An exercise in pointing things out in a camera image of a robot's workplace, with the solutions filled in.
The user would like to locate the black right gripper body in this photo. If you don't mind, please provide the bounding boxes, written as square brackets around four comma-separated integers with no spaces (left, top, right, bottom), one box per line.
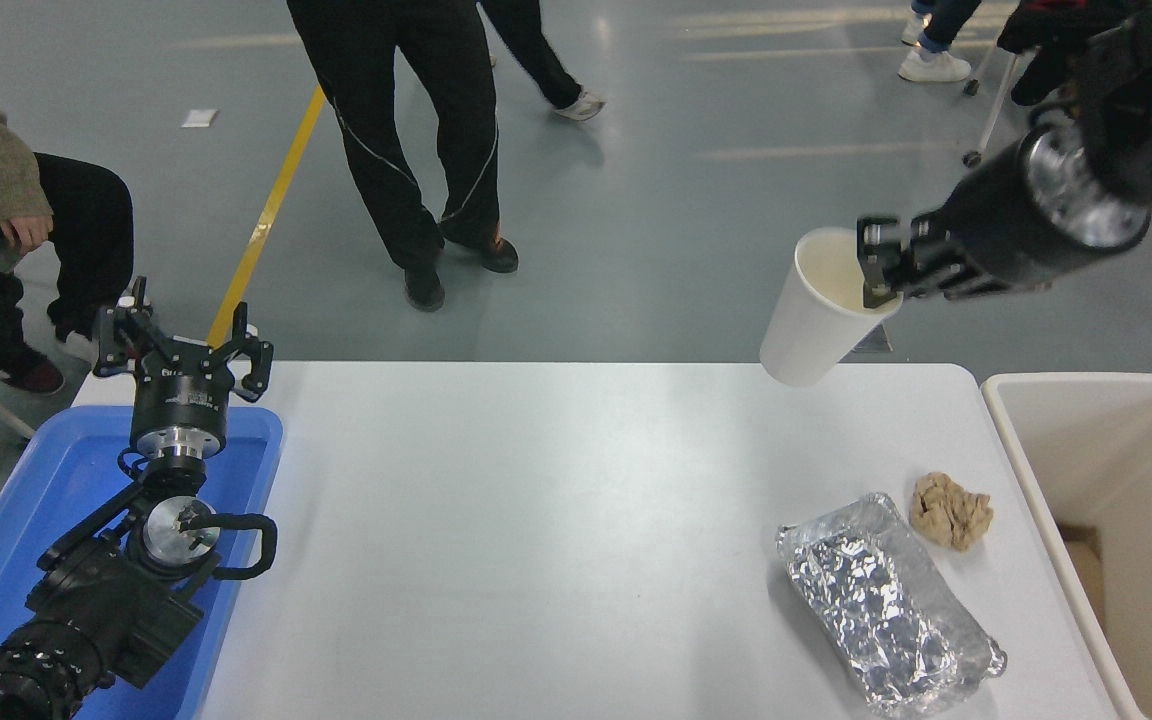
[911,140,1087,294]

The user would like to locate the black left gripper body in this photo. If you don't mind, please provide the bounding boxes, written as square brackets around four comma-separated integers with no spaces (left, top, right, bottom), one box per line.
[131,338,234,438]

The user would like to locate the white paper cup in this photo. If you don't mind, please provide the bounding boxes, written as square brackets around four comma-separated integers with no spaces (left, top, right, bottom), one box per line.
[759,227,904,389]

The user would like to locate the person's hand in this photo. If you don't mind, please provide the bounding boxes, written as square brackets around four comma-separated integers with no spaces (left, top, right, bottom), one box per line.
[0,214,53,253]

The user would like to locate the seated person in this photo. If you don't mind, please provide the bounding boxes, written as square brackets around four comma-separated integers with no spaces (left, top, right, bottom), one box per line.
[0,45,137,397]

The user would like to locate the blue plastic tray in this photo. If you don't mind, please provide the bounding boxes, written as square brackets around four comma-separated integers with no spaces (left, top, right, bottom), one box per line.
[0,405,284,720]

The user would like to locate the person with white shoes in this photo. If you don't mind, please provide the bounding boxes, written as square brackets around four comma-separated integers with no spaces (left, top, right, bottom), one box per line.
[898,0,983,84]

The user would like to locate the black coat with fur trim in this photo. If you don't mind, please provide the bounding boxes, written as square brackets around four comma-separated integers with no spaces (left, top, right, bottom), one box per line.
[998,0,1112,107]

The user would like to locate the crumpled tan paper ball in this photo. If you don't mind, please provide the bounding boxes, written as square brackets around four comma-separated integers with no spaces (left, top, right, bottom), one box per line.
[910,472,995,552]

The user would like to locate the large pale bin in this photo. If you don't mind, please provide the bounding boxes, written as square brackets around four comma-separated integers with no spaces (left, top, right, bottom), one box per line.
[981,375,1152,720]

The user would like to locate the standing person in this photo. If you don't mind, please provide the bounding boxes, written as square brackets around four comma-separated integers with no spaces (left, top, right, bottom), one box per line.
[286,0,520,313]

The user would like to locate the crumpled foil tray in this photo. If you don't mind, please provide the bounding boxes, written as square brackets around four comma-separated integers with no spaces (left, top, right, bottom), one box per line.
[776,492,1008,719]

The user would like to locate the walking person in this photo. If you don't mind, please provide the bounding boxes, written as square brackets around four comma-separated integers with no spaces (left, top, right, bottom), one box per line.
[479,0,606,123]

